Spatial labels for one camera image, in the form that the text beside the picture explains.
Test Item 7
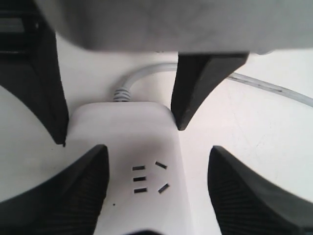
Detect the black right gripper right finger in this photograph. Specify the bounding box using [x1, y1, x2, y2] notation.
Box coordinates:
[207, 146, 313, 235]

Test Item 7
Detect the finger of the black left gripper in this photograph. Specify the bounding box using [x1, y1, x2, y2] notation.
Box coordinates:
[0, 0, 69, 145]
[170, 52, 248, 130]

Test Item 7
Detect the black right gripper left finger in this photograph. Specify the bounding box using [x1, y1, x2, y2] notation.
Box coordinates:
[0, 144, 109, 235]

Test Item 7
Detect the white five-outlet power strip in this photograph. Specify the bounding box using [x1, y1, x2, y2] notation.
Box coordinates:
[66, 102, 194, 235]

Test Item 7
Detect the grey power cord with plug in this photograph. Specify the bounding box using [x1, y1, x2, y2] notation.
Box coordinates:
[112, 62, 313, 107]

